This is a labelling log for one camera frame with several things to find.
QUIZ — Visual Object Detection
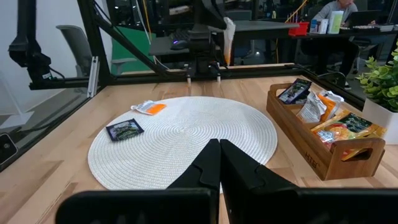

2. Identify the black phone-like device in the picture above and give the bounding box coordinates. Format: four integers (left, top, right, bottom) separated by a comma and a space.
0, 133, 19, 165

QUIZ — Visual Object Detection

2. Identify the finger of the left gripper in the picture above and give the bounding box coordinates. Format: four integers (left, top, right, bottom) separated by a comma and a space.
208, 12, 228, 30

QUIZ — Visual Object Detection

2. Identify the backlit black keyboard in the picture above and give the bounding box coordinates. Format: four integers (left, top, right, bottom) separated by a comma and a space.
169, 29, 191, 43

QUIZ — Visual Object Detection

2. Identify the white box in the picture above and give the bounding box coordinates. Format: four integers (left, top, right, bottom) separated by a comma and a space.
309, 18, 330, 34

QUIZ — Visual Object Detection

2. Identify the person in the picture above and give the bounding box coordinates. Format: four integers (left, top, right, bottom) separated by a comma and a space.
300, 0, 361, 91

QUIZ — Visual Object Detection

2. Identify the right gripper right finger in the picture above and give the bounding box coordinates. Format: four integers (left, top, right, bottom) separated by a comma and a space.
221, 139, 299, 200

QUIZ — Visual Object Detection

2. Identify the wooden tea organiser tray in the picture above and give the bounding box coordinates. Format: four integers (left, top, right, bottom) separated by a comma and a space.
266, 82, 386, 181

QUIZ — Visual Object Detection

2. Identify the green board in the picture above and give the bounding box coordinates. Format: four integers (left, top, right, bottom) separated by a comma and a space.
110, 26, 156, 75

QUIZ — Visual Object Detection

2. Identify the silver metal bracket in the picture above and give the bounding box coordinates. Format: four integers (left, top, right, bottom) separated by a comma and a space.
86, 55, 101, 98

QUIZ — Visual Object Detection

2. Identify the red bin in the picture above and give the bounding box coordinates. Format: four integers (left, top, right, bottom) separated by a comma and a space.
288, 21, 310, 37

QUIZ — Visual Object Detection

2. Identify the grey desk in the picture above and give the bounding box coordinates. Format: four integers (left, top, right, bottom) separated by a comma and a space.
148, 19, 292, 65

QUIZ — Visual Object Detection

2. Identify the white round woven placemat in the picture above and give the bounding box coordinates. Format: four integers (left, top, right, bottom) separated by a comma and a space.
87, 95, 279, 191

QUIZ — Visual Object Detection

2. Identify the black aluminium table frame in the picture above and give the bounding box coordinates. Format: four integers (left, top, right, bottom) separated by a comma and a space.
0, 0, 366, 174

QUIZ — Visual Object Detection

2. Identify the black blackcurrant tea packet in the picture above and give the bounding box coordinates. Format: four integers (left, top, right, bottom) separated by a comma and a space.
105, 118, 145, 142
277, 78, 313, 105

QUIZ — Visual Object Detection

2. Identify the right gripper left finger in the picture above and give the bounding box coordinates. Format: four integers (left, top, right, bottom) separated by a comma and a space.
167, 139, 221, 191

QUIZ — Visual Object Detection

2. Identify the white orange tea packet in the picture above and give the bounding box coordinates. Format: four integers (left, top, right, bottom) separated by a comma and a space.
223, 16, 236, 67
317, 90, 345, 123
296, 91, 328, 124
130, 100, 168, 116

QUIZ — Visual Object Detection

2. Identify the dark laptop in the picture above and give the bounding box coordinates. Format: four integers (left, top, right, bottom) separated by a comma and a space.
347, 9, 382, 29

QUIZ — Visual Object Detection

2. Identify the green white carton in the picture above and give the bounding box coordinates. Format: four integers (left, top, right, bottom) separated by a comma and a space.
328, 11, 345, 34

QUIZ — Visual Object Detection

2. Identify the grey office chair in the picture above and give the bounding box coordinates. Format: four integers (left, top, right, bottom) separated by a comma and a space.
55, 24, 94, 77

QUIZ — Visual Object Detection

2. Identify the orange fruit tea packet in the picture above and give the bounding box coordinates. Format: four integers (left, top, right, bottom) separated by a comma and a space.
340, 146, 374, 162
310, 111, 388, 150

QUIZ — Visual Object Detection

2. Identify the black computer mouse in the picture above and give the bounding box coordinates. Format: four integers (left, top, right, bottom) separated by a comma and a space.
170, 39, 189, 51

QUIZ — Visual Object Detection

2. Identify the black desk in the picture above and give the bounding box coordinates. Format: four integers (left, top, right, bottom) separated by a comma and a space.
292, 24, 398, 41

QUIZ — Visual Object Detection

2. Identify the small green potted plant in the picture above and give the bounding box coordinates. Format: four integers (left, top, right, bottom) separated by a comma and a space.
356, 40, 398, 146

